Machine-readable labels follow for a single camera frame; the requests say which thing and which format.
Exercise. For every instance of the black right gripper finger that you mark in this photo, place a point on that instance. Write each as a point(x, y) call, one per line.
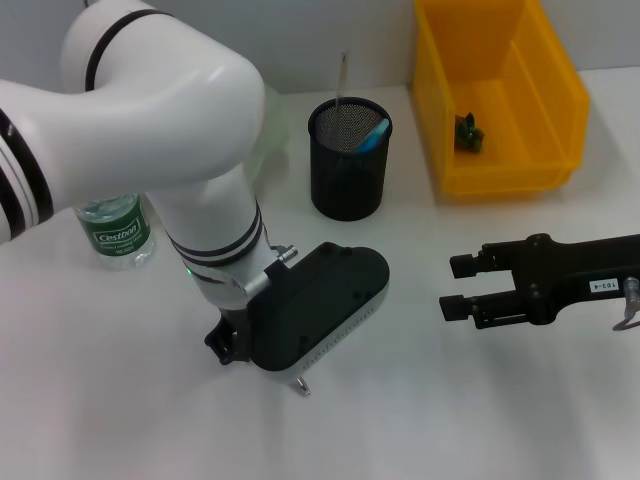
point(490, 310)
point(485, 260)

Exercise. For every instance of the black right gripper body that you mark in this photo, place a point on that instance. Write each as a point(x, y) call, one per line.
point(575, 275)

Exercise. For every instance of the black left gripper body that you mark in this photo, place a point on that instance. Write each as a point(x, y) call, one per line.
point(230, 337)

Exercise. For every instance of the silver pen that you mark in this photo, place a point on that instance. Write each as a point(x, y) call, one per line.
point(303, 386)

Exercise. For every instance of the clear water bottle green label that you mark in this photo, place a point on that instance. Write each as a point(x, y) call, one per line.
point(120, 235)

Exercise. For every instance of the blue scissors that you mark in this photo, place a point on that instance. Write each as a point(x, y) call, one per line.
point(372, 140)

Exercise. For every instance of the transparent plastic ruler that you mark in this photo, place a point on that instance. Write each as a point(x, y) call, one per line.
point(342, 80)

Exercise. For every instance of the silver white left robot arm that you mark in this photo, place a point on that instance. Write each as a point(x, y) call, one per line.
point(150, 125)

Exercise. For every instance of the black mesh pen holder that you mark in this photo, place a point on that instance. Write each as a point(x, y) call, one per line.
point(345, 185)

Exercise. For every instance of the green translucent fruit plate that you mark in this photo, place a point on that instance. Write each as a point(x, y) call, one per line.
point(275, 125)

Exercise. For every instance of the yellow plastic bin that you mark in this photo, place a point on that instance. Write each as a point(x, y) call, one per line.
point(500, 175)

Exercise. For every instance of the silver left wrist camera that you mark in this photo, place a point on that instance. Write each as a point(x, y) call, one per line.
point(320, 310)

